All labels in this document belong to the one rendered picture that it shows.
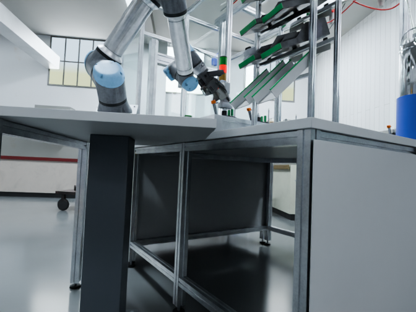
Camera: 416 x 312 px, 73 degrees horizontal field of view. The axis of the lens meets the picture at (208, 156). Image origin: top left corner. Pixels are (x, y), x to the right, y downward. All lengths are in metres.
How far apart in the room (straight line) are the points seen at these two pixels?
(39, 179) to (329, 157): 5.97
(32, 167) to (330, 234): 6.04
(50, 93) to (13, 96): 0.96
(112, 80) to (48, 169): 5.27
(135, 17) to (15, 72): 8.47
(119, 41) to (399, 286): 1.45
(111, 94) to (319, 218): 0.88
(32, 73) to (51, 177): 3.96
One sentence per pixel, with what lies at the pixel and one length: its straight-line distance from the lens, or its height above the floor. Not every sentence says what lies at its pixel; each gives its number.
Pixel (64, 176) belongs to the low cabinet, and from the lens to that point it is 6.25.
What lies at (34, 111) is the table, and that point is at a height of 0.85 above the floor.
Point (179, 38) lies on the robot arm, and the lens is 1.25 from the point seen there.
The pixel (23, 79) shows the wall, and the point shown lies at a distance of 9.51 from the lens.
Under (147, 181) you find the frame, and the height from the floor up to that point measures 0.60.
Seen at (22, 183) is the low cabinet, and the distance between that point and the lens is 6.58.
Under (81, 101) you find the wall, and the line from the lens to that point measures 8.78.
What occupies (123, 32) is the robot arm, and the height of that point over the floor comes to 1.25.
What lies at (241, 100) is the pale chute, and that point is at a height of 1.04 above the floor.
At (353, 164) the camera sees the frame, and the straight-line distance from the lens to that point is 0.99.
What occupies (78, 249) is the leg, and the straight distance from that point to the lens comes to 1.82.
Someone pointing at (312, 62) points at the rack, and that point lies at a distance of 1.24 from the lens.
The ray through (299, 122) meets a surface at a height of 0.85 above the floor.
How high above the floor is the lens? 0.71
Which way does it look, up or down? 3 degrees up
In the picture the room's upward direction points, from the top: 2 degrees clockwise
